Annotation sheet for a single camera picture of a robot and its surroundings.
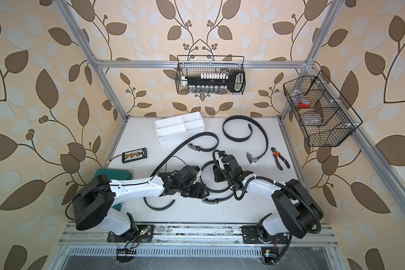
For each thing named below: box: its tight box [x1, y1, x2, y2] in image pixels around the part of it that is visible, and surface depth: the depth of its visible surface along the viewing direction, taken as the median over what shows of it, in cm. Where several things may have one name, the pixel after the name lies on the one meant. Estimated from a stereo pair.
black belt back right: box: [222, 115, 269, 164], surface depth 110 cm
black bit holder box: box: [121, 147, 148, 164], surface depth 101 cm
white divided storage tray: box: [154, 111, 206, 146], surface depth 112 cm
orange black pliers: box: [270, 146, 291, 171], surface depth 101 cm
